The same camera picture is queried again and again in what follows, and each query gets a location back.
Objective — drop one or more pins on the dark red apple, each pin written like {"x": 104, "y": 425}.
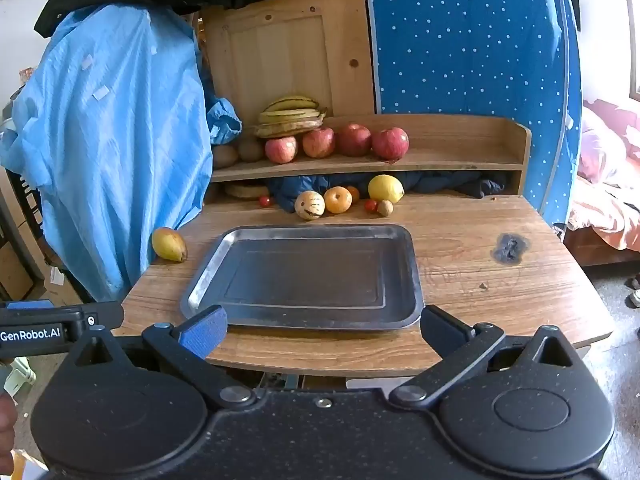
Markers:
{"x": 390, "y": 144}
{"x": 354, "y": 140}

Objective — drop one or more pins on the pale red apple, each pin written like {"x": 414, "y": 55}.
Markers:
{"x": 280, "y": 150}
{"x": 318, "y": 142}

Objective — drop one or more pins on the bunch of yellow bananas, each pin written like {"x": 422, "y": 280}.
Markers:
{"x": 290, "y": 115}

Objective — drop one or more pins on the light blue coat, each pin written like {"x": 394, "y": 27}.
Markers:
{"x": 110, "y": 135}

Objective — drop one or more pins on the wooden board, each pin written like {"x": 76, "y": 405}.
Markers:
{"x": 285, "y": 60}

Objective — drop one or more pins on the pink bedding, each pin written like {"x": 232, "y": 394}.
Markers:
{"x": 605, "y": 160}

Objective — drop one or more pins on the cream striped pepino melon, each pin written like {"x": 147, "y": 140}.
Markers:
{"x": 310, "y": 205}

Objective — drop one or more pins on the yellow lemon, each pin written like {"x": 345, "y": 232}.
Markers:
{"x": 385, "y": 188}

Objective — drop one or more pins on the small orange tangerine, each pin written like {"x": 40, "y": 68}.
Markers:
{"x": 354, "y": 193}

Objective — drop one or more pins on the small brown kiwi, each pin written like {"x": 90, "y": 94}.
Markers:
{"x": 385, "y": 207}

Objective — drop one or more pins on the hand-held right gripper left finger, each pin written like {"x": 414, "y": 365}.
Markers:
{"x": 202, "y": 332}

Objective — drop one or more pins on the dark blue cloth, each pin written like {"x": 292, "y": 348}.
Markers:
{"x": 440, "y": 182}

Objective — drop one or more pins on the crumpled blue cloth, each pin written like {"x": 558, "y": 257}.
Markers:
{"x": 225, "y": 120}

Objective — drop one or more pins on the orange persimmon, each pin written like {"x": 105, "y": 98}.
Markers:
{"x": 337, "y": 200}

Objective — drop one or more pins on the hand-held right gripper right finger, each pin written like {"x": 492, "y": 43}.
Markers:
{"x": 445, "y": 330}

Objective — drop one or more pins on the black slatted crate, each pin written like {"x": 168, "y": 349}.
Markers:
{"x": 27, "y": 200}

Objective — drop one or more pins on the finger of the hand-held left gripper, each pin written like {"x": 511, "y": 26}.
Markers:
{"x": 27, "y": 304}
{"x": 105, "y": 316}

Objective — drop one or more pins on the flat tan round disc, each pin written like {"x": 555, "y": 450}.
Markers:
{"x": 245, "y": 190}

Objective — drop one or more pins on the red cherry tomato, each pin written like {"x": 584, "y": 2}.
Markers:
{"x": 265, "y": 201}
{"x": 370, "y": 205}

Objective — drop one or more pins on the yellow-green mango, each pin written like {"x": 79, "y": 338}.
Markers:
{"x": 170, "y": 245}

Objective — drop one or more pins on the wooden desk shelf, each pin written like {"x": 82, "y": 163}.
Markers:
{"x": 450, "y": 145}

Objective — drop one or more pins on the metal tray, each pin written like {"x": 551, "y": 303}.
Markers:
{"x": 300, "y": 275}

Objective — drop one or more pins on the cardboard box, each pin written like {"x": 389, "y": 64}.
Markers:
{"x": 15, "y": 265}

